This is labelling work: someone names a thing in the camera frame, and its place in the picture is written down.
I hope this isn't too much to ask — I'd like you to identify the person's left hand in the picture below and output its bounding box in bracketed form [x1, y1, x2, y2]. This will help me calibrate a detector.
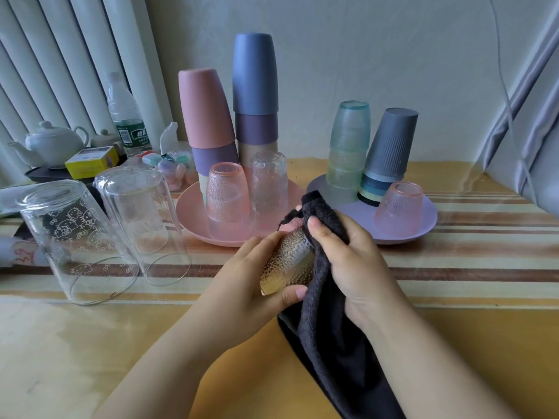
[199, 233, 308, 342]

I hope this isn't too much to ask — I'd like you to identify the person's right hand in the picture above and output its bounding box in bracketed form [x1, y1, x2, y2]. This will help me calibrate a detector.
[301, 211, 413, 333]

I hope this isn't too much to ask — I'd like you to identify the amber textured glass cup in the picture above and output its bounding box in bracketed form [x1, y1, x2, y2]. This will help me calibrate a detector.
[260, 228, 317, 297]

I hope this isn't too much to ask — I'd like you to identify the dark grey cleaning cloth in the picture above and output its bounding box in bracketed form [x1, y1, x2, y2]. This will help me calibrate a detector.
[277, 190, 408, 419]

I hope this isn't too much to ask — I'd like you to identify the person's left forearm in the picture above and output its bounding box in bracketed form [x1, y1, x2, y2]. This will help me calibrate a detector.
[94, 299, 263, 419]

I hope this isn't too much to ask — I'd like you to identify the person's right forearm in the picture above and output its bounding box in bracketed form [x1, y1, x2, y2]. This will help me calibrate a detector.
[362, 299, 521, 419]

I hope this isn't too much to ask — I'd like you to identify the lilac plastic plate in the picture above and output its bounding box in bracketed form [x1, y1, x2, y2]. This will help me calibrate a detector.
[306, 173, 438, 246]

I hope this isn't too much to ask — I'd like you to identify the yellow-green frosted glass cup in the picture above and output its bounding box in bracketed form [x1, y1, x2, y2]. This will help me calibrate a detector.
[325, 168, 364, 189]

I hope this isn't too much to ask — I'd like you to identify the teal ribbed plastic cup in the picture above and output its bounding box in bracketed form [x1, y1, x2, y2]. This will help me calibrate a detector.
[359, 182, 396, 195]

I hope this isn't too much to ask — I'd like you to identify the dark blue ribbed plastic cup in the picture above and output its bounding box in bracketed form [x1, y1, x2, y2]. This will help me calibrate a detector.
[361, 172, 403, 187]

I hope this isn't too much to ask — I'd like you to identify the clear textured glass cup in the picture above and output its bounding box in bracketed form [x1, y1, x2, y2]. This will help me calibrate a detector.
[250, 151, 289, 230]

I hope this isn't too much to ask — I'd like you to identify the green frosted glass cup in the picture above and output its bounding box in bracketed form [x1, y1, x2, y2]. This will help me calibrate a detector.
[327, 148, 368, 173]

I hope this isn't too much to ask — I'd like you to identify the pink textured glass cup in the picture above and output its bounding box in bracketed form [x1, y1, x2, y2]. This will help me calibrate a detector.
[374, 182, 424, 237]
[205, 162, 251, 239]

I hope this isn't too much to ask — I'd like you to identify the beige plastic tumbler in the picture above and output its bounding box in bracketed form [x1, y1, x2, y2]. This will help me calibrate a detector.
[237, 141, 278, 169]

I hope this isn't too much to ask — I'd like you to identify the teal frosted glass cup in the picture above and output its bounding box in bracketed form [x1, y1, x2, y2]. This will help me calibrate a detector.
[330, 100, 371, 154]

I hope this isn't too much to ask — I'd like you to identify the grey ribbed plastic cup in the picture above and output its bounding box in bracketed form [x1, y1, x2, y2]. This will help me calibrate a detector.
[364, 108, 419, 182]

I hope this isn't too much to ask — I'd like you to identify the pink plastic plate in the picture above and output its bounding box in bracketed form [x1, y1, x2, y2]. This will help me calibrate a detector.
[175, 179, 306, 248]

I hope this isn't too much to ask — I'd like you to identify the mauve plastic tumbler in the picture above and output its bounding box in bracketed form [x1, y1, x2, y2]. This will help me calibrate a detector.
[235, 112, 279, 145]

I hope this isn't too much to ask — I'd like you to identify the cream plastic tumbler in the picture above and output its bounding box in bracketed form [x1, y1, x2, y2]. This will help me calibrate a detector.
[198, 170, 211, 211]

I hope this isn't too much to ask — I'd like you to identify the violet plastic tumbler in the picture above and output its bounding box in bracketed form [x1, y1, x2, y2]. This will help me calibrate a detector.
[191, 142, 240, 175]

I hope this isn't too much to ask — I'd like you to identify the striped yellow tablecloth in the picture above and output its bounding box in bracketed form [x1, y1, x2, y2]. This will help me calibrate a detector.
[0, 158, 559, 419]

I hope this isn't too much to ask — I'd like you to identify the pink plastic case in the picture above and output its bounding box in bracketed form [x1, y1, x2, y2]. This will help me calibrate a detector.
[157, 161, 189, 191]

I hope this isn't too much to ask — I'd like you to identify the plain clear glass tumbler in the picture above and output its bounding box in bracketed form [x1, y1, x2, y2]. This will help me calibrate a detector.
[94, 166, 192, 287]

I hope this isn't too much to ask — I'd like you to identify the pink plastic tumbler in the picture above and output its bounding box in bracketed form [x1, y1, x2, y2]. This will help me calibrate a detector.
[178, 68, 237, 150]

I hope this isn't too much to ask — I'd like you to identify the blue plastic tumbler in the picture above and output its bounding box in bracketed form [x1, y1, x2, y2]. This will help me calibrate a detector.
[232, 33, 279, 115]

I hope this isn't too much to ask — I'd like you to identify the white tissue packet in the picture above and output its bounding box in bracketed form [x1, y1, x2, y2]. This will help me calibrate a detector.
[159, 122, 194, 156]

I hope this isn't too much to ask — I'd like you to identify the grey curtain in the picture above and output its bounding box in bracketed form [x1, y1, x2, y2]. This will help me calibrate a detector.
[476, 0, 559, 217]

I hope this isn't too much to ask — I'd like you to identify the cat print clear glass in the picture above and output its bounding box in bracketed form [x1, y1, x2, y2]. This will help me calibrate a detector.
[17, 180, 141, 306]

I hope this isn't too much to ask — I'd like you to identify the plastic water bottle green label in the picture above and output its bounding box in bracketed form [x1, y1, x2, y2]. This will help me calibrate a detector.
[107, 72, 153, 158]

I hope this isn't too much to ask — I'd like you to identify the small white lidded cup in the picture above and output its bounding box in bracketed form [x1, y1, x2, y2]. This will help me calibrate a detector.
[90, 129, 124, 150]

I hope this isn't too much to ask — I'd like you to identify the yellow cardboard box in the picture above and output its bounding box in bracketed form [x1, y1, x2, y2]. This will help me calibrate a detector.
[65, 146, 120, 180]

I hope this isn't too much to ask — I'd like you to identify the black patterned pouch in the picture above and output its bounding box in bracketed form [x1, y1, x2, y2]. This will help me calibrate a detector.
[14, 200, 107, 241]

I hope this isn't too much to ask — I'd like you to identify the white paper with red marks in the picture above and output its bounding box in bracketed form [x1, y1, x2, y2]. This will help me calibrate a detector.
[0, 237, 45, 269]

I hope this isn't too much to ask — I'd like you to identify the black tray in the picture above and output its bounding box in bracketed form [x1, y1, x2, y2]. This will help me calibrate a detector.
[25, 166, 98, 184]

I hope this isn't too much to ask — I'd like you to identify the white ceramic teapot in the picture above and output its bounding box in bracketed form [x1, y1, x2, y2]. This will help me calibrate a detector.
[6, 121, 90, 170]

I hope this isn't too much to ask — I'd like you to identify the white radiator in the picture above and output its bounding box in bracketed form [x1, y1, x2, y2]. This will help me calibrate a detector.
[0, 0, 176, 188]

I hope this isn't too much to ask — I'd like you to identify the thin grey cable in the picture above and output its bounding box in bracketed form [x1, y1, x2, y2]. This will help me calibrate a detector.
[487, 0, 539, 202]

